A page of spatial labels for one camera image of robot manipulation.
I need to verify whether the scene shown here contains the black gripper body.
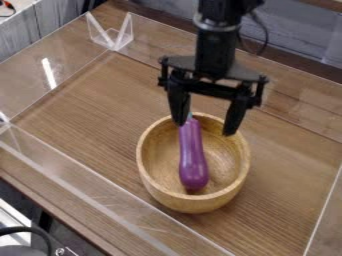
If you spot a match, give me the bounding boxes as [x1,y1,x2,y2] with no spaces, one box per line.
[157,19,270,109]

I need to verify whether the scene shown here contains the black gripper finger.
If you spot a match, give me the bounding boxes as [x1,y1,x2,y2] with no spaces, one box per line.
[168,79,192,126]
[224,96,249,136]

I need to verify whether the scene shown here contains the purple toy eggplant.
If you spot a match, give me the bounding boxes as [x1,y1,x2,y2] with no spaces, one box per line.
[180,114,209,190]

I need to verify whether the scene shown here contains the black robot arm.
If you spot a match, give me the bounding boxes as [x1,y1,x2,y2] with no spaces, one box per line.
[159,0,269,136]

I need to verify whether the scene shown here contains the oval wooden bowl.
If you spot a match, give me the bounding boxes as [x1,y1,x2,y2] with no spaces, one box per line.
[137,112,252,214]

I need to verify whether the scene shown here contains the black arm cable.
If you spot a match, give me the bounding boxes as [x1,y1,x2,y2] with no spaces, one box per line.
[240,9,270,56]

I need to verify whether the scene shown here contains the clear acrylic enclosure walls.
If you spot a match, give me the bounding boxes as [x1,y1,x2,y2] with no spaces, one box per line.
[0,7,342,256]

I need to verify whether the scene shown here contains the clear acrylic corner bracket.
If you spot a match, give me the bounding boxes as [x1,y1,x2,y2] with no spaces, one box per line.
[86,12,134,52]

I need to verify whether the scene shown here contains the black cable bottom left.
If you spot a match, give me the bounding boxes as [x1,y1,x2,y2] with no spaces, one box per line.
[0,227,49,256]

